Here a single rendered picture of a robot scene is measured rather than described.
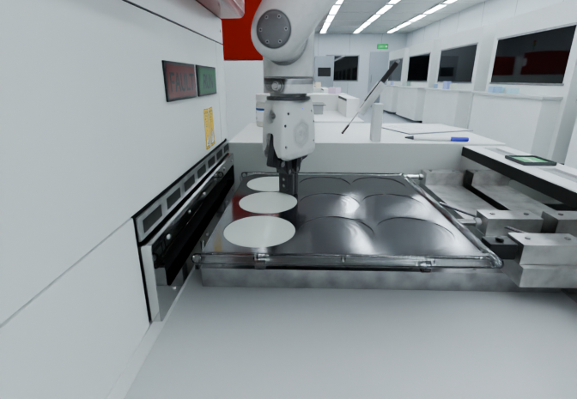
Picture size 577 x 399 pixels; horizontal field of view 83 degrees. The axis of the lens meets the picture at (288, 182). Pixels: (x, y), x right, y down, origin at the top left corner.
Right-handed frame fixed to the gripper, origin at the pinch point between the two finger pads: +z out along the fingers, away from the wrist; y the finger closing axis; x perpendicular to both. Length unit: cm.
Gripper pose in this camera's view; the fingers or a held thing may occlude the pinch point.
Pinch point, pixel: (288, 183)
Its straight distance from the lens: 60.5
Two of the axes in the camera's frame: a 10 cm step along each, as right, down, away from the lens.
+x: -8.0, -1.8, 5.8
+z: 0.0, 9.5, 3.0
